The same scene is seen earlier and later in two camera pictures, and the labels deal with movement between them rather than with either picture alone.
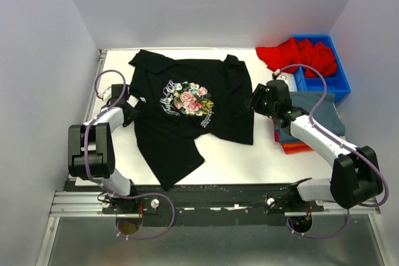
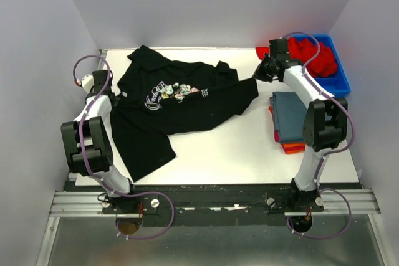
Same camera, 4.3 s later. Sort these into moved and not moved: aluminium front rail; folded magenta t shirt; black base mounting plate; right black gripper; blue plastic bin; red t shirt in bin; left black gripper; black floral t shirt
Moved: right black gripper; left black gripper; black floral t shirt
Not moved: black base mounting plate; folded magenta t shirt; aluminium front rail; red t shirt in bin; blue plastic bin
